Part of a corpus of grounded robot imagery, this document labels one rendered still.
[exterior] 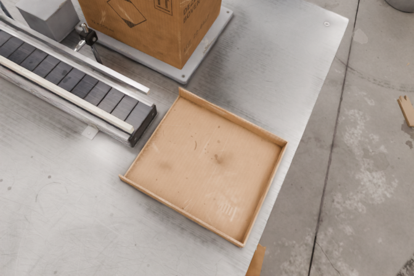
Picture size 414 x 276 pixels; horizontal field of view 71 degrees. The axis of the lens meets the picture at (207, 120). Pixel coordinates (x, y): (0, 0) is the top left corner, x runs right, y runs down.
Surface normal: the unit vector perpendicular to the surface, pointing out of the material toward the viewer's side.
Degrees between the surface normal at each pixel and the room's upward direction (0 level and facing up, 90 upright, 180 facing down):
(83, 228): 0
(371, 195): 0
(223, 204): 0
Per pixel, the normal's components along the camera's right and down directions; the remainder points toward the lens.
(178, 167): 0.07, -0.43
